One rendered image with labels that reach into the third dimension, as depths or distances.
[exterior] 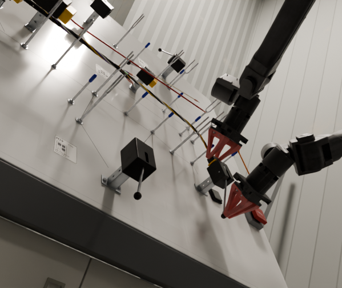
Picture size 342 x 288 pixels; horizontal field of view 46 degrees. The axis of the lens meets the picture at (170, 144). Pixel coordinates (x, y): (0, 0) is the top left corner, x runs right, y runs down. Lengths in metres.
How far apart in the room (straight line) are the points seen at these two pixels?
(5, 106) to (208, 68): 4.23
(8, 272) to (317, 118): 3.93
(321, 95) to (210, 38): 1.47
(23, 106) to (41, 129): 0.05
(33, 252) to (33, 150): 0.16
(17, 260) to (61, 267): 0.08
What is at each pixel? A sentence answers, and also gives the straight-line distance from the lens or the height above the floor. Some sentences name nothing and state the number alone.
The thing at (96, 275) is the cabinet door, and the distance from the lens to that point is 0.76.
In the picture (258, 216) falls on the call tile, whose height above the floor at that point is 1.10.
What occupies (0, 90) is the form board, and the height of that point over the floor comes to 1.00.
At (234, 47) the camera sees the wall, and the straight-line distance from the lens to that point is 5.42.
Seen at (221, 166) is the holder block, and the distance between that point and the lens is 1.04.
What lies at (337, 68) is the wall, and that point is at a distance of 4.70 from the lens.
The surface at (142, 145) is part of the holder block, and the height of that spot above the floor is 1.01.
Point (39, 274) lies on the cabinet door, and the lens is 0.71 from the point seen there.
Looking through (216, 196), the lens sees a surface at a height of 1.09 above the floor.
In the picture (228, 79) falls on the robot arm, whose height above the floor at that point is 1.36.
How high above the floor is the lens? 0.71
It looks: 25 degrees up
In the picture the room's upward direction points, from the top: 19 degrees clockwise
